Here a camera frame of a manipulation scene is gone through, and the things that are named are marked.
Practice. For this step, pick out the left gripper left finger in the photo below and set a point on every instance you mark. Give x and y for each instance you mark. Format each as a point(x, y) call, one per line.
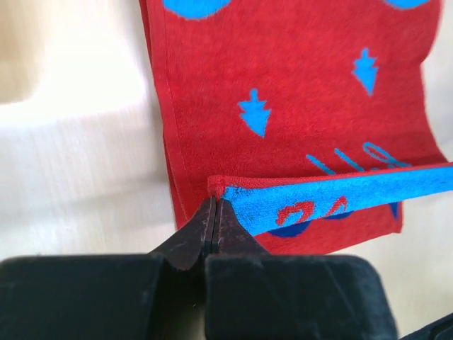
point(116, 296)

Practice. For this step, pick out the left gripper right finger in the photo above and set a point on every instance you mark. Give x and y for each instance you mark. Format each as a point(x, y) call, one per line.
point(253, 295)

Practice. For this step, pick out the turquoise red patterned towel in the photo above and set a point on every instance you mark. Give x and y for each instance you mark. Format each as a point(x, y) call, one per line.
point(304, 120)

